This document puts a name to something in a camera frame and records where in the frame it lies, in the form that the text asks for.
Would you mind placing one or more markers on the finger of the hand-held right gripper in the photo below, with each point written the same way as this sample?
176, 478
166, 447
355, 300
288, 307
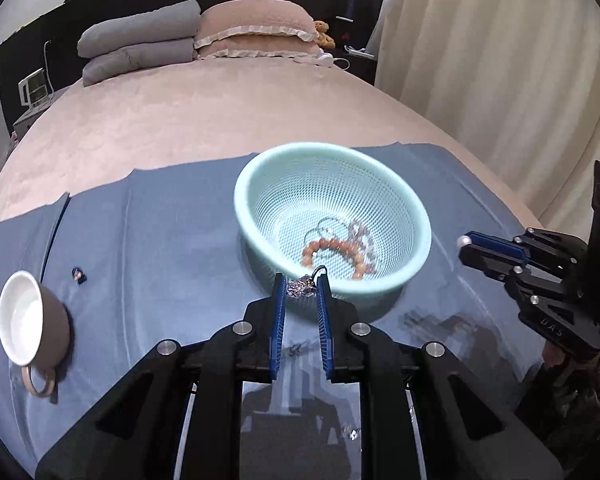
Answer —
500, 249
550, 310

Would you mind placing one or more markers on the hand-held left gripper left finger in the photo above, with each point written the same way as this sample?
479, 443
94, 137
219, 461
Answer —
279, 320

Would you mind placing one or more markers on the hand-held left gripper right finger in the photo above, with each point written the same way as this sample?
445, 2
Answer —
324, 325

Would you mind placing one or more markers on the white pearl bead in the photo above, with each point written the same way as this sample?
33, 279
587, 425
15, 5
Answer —
464, 241

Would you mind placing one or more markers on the teal mesh basket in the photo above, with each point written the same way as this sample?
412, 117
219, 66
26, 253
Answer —
300, 195

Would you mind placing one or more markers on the small silver jewelry piece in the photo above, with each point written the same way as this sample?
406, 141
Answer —
351, 432

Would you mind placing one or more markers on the blue cloth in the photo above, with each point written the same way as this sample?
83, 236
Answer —
155, 240

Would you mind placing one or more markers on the cream curtain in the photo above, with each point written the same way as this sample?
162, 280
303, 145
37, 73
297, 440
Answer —
480, 50

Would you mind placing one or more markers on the small dark earring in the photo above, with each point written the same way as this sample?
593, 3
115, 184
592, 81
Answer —
79, 275

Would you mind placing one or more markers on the pink bed cover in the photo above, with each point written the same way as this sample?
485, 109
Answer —
205, 110

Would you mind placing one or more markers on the white power strip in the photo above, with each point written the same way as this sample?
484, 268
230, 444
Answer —
360, 52

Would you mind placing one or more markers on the brown cup white inside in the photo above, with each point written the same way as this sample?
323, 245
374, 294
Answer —
22, 317

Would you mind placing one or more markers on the white headphones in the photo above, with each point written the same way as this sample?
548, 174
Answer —
326, 57

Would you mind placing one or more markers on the brown teddy bear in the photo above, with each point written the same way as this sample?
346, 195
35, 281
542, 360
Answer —
323, 34

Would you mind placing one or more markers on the pink ruffled pillow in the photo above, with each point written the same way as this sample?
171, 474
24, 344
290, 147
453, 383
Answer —
250, 22

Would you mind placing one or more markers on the grey pillow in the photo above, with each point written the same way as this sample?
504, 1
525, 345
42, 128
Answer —
135, 57
140, 22

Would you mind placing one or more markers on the grey nightstand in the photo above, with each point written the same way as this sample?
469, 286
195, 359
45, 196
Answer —
30, 117

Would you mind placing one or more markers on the white bedside device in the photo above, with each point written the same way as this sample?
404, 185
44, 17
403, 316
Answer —
33, 87

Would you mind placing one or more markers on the black headboard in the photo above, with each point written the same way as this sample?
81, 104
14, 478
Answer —
130, 0

